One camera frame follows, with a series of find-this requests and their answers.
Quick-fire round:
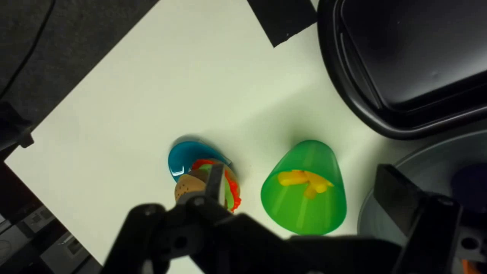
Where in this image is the toy burger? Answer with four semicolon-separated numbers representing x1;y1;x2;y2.
174;156;244;214

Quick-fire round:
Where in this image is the black ridged plastic tray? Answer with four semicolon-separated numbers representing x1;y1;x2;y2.
317;0;487;141

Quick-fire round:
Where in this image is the grey oval plate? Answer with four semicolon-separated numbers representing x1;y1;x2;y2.
357;129;487;245

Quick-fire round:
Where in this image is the small blue dish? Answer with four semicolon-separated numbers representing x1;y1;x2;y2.
166;140;235;184

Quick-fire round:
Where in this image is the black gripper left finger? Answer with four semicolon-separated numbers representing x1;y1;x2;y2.
203;163;227;207

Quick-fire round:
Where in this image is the black flat plate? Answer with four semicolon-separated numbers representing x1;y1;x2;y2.
247;0;319;48

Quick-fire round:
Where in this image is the green translucent plastic cup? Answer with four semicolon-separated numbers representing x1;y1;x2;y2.
259;138;349;236

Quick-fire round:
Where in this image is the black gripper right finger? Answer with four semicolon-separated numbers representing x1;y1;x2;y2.
373;163;433;240

